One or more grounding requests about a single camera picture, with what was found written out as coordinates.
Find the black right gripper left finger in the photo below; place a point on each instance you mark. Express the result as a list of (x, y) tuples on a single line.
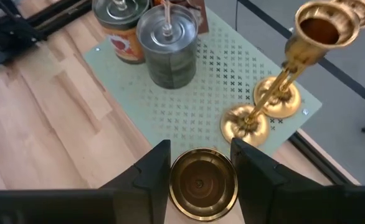
[(123, 205)]

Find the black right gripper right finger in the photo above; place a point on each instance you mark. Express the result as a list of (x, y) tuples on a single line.
[(279, 205)]

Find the short brass candlestick holder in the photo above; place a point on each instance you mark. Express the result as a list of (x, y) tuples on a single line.
[(202, 186)]

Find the tall brass candlestick holder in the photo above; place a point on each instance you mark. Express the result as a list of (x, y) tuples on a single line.
[(241, 130)]

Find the medium brass candlestick holder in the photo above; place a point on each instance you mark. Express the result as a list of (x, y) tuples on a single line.
[(282, 107)]

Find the silver lidded candle tin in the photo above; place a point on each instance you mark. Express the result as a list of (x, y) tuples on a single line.
[(170, 62), (126, 46)]

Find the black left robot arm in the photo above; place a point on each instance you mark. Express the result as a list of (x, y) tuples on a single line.
[(8, 40)]

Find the green perforated metal shelf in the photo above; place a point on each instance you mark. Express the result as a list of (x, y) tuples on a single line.
[(201, 102)]

